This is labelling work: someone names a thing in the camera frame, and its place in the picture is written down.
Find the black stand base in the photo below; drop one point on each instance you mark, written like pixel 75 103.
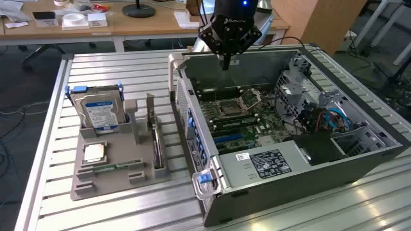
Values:
pixel 396 74

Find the dark RAM stick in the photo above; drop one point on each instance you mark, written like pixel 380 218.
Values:
pixel 235 122

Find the black chair base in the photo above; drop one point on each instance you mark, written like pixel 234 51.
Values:
pixel 41 51

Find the silver disk bay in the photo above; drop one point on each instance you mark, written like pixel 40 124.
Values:
pixel 359 139

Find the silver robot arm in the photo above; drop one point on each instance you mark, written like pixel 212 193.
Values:
pixel 202 45

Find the flat white box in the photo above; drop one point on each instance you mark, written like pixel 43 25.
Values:
pixel 75 27

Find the white desk frame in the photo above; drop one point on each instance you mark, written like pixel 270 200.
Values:
pixel 387 24

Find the black graphics card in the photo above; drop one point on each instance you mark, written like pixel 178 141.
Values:
pixel 158 144

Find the beige tape roll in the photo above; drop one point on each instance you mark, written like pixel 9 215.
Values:
pixel 60 2

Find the white tape roll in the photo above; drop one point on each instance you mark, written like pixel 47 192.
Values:
pixel 74 17

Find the green RAM stick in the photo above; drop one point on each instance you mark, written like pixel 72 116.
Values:
pixel 112 166

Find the brown cardboard box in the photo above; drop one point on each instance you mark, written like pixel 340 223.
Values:
pixel 192 7

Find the silver drive cage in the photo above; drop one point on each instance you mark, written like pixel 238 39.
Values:
pixel 298 91

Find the CPU socket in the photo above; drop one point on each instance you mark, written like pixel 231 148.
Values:
pixel 230 108

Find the metal socket cover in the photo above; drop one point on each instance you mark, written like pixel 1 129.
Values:
pixel 250 98

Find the white paper stack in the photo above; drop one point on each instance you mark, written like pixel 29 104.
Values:
pixel 186 20

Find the wooden desk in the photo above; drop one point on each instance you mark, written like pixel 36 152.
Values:
pixel 144 26

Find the blue expansion slot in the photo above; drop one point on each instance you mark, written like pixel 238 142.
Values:
pixel 227 138

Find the grey parts rack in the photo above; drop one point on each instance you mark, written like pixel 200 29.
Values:
pixel 128 154

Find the green motherboard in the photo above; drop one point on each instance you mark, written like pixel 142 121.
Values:
pixel 254 130

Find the silver CPU chip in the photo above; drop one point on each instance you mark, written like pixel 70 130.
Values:
pixel 94 152

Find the small red item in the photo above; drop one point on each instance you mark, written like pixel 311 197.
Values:
pixel 99 7

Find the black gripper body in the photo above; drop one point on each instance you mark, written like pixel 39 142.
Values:
pixel 234 24

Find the white box with label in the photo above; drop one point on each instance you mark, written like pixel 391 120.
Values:
pixel 96 20

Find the grey power supply unit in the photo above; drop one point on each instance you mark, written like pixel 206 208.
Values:
pixel 234 168

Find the hard disk with blue bracket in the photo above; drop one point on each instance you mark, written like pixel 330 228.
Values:
pixel 96 113

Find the white paper label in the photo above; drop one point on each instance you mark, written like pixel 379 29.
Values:
pixel 16 24

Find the dark grey PC case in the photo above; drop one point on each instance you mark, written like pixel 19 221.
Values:
pixel 288 192

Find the white box black top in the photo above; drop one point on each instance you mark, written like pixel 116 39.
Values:
pixel 44 18

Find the wooden cabinet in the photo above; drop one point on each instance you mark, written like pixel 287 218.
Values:
pixel 320 24

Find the clear plastic bag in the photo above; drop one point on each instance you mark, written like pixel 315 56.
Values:
pixel 12 12

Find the black round lamp base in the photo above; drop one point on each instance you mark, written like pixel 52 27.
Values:
pixel 139 10

